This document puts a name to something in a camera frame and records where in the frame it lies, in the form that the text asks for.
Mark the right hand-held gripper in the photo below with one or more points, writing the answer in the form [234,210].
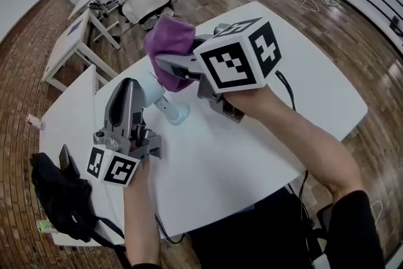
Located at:
[233,63]

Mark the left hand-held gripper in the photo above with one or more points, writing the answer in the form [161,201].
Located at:
[116,168]

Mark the purple cloth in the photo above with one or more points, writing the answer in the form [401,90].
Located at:
[171,37]

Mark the person's left forearm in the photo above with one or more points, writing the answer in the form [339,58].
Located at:
[140,220]

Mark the person's right forearm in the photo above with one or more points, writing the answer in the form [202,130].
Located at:
[299,141]

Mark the person's left hand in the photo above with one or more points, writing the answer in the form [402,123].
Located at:
[136,135]

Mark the person's right hand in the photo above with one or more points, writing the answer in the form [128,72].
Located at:
[233,111]

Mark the black phone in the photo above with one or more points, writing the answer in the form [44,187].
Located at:
[65,157]

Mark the purple paper sheet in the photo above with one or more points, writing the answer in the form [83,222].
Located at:
[76,29]

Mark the black backpack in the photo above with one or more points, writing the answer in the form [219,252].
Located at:
[63,198]

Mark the person's black clothing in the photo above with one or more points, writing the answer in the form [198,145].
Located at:
[267,236]

